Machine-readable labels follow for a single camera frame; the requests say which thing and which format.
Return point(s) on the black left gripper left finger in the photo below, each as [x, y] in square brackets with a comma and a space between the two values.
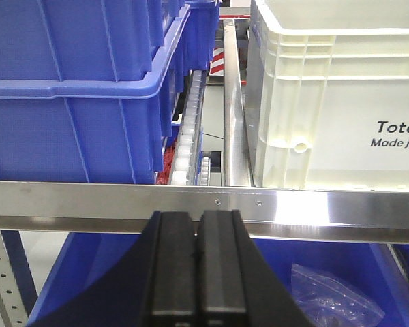
[146, 276]

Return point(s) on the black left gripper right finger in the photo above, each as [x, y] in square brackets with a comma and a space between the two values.
[236, 286]

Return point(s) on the white plastic tote box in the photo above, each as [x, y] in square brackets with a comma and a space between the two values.
[328, 94]

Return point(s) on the bagged parts in bin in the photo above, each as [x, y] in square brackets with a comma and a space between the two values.
[330, 301]

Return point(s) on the red parts under bin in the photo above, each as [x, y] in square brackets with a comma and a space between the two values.
[163, 176]

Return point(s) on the white roller track left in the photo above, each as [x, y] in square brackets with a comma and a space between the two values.
[186, 160]

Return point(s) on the perforated grey shelf upright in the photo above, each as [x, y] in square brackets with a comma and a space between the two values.
[12, 309]

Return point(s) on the blue bin upper shelf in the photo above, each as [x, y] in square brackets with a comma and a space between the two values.
[91, 130]

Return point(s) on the red white hazard sign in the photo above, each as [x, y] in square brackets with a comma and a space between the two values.
[217, 62]

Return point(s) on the blue bin rear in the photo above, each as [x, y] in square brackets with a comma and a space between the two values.
[201, 28]

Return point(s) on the blue bin stacked top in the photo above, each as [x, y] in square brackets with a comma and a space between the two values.
[82, 40]

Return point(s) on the grey metal shelf frame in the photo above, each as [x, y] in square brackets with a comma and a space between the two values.
[124, 207]

